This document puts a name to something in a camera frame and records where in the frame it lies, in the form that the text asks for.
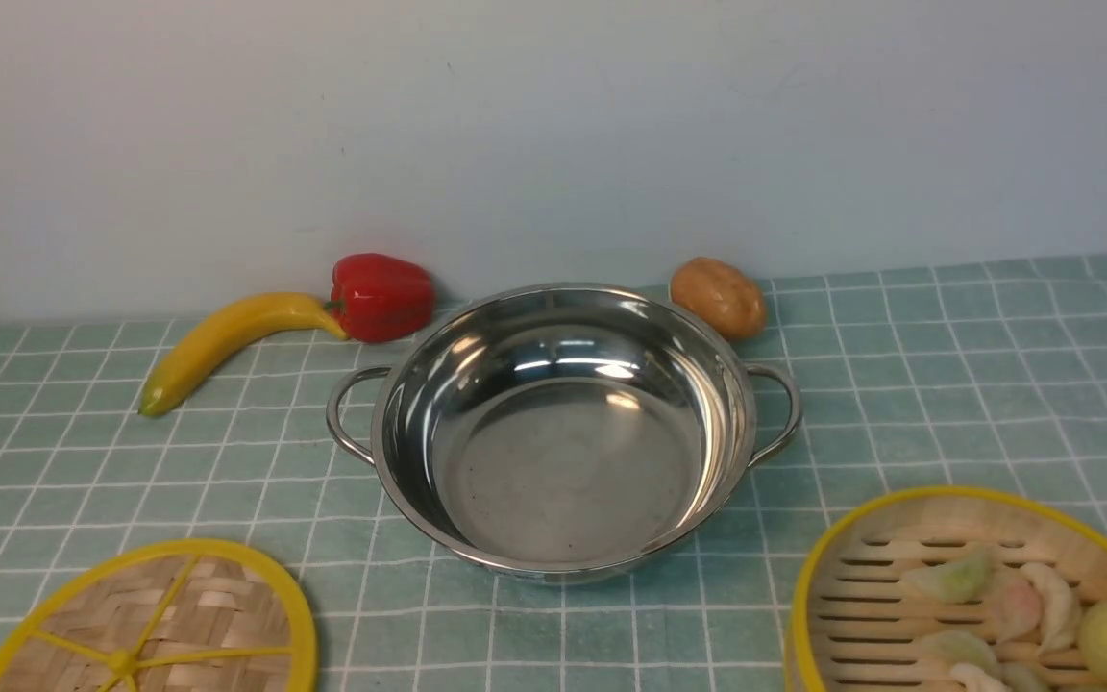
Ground stainless steel two-handled pot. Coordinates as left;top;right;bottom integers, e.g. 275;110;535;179
325;282;803;585

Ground red bell pepper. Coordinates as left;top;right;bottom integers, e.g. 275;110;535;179
325;254;436;343

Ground white dumpling upper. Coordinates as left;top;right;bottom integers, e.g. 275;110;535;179
1020;562;1082;655

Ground yellow plastic banana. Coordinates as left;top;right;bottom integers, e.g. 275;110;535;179
136;292;348;419

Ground white dumpling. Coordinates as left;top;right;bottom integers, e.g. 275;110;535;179
1020;562;1082;655
948;662;1011;692

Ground green checkered tablecloth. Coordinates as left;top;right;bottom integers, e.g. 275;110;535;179
0;256;1107;691

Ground brown potato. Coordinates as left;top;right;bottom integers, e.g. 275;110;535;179
669;256;769;341

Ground white dumpling lower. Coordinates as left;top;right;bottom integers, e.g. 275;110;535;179
948;662;1011;692

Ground bamboo steamer basket yellow rim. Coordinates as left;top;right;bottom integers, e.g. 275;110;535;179
783;486;1107;691

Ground green dumpling lower left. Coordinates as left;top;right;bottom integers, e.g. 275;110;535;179
917;630;1000;678

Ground pink dumpling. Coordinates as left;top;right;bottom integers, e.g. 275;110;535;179
983;569;1043;644

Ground woven bamboo steamer lid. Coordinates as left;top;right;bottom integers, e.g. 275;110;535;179
0;538;320;691

